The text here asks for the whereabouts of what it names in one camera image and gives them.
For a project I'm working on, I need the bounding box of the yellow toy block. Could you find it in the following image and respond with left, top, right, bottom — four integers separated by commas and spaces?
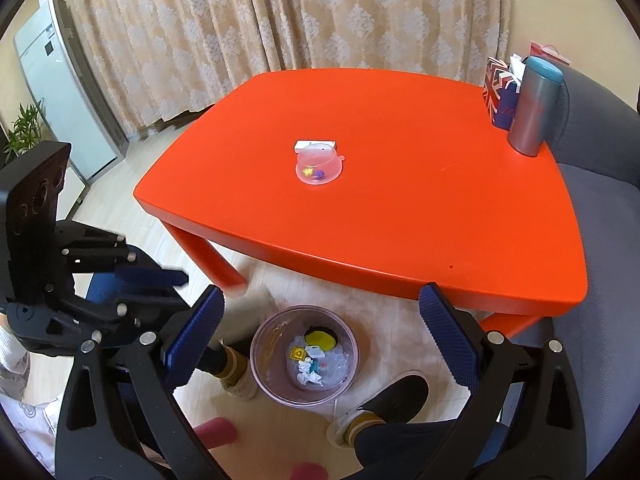
288, 347, 308, 361

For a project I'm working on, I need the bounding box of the pink translucent trash bin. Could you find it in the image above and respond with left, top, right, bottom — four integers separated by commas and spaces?
250, 306, 359, 410

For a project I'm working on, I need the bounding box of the person's left foot sock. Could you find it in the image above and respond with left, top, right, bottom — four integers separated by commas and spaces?
209, 339, 257, 401

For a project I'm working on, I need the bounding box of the person's foot sock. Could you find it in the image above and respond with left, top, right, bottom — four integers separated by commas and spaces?
209, 339, 257, 401
326, 370, 430, 448

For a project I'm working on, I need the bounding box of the person's right foot sock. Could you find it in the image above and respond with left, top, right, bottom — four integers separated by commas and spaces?
326, 370, 430, 448

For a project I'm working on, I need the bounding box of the white standing air conditioner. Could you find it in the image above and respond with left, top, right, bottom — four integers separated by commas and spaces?
13, 0, 128, 183

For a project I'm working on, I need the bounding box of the green potted plant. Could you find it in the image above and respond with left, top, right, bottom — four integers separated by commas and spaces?
4, 101, 43, 162

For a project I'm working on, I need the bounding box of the clear plastic bowl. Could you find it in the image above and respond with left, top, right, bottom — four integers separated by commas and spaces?
295, 149, 344, 185

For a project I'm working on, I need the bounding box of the small white box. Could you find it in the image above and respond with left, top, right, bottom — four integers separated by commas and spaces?
294, 140, 336, 154

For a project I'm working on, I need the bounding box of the beige patterned curtain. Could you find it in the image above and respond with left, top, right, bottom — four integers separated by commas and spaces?
70, 0, 512, 133

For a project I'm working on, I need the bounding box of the grey sofa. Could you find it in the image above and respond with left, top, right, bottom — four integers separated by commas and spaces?
546, 66, 639, 479

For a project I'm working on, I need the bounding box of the union jack tissue box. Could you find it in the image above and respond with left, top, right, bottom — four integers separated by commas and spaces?
482, 58, 521, 131

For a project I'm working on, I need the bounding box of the grey blue thermos bottle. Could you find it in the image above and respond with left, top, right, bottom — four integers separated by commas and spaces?
506, 55, 564, 157

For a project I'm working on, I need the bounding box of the pink box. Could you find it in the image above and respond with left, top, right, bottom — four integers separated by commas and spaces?
529, 41, 570, 66

